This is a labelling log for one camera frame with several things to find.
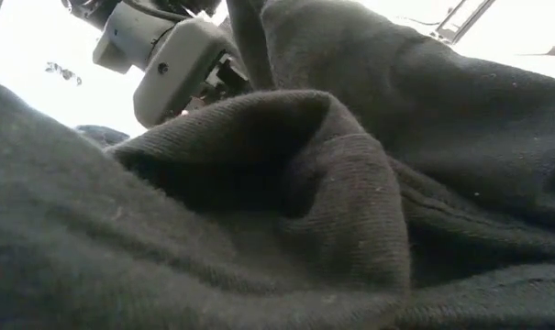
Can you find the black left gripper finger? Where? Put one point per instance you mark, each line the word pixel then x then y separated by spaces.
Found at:
pixel 254 46

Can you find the black garment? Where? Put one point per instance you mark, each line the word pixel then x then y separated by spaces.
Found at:
pixel 350 206

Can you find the black track light fixture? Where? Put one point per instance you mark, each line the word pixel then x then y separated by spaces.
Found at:
pixel 63 72

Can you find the black overhead light bar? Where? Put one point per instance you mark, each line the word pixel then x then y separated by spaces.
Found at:
pixel 462 20

